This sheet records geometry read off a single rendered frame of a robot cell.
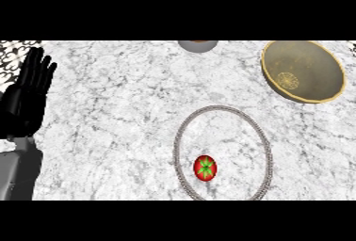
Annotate red tomato with green stem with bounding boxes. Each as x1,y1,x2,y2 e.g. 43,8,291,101
192,154,219,183

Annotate white black patterned cloth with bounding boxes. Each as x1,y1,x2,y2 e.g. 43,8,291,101
0,40,43,94

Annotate grey round cup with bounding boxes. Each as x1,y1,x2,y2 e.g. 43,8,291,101
177,40,220,54

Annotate round marble placemat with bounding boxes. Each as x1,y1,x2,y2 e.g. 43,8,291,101
173,104,273,201

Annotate olive bowl with yellow rim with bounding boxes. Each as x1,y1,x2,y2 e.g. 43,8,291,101
260,40,347,104

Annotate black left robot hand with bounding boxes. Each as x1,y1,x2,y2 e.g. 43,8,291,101
0,46,59,142

